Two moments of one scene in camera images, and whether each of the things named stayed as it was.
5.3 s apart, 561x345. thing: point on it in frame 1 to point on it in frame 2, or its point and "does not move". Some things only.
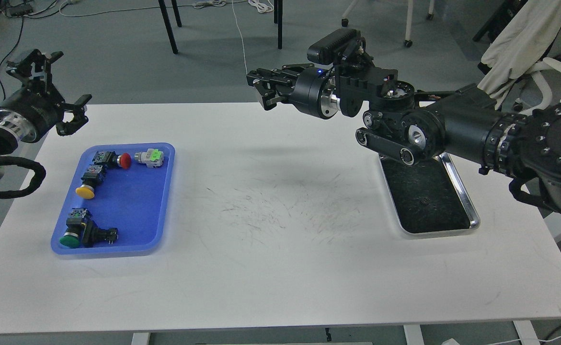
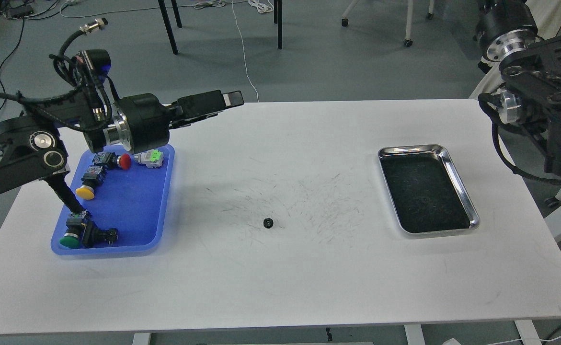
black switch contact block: [92, 234] does not move
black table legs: [278, 19] does not move
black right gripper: [313, 90] to [502, 27]
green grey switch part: [153, 158] does not move
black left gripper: [31, 112] to [142, 122]
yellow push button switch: [94, 175] does not move
